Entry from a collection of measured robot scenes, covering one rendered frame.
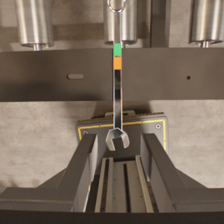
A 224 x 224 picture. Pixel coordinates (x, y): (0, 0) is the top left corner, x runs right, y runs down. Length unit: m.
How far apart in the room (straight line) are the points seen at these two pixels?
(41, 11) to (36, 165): 1.59
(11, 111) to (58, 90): 1.52
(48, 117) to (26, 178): 0.78
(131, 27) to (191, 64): 0.30
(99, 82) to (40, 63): 0.11
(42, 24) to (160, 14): 0.42
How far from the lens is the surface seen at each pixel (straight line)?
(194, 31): 0.64
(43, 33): 0.61
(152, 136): 0.16
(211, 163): 1.98
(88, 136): 0.16
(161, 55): 0.29
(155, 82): 0.29
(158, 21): 0.71
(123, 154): 1.30
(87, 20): 1.52
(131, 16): 0.57
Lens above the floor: 1.45
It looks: 75 degrees down
